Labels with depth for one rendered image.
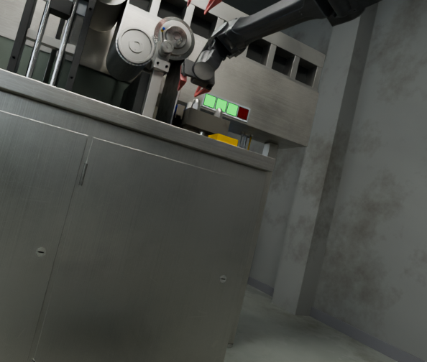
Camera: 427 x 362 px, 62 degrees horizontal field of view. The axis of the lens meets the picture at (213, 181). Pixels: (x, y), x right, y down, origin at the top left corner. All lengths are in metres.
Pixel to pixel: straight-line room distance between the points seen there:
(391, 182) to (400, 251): 0.53
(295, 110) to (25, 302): 1.48
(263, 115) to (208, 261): 0.97
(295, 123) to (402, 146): 1.35
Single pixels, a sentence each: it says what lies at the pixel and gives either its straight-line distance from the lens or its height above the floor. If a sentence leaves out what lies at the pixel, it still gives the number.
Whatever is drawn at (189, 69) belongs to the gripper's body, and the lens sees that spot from 1.12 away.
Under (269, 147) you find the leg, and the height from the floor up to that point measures 1.11.
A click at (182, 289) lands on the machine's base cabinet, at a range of 1.04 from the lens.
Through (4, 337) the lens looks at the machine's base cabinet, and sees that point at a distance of 1.01.
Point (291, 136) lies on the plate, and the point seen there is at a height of 1.17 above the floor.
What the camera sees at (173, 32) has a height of 1.26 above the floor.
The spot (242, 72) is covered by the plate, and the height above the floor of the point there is 1.38.
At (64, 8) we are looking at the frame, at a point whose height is 1.14.
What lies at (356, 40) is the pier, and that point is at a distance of 3.59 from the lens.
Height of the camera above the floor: 0.72
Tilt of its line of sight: 4 degrees up
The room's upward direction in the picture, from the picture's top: 14 degrees clockwise
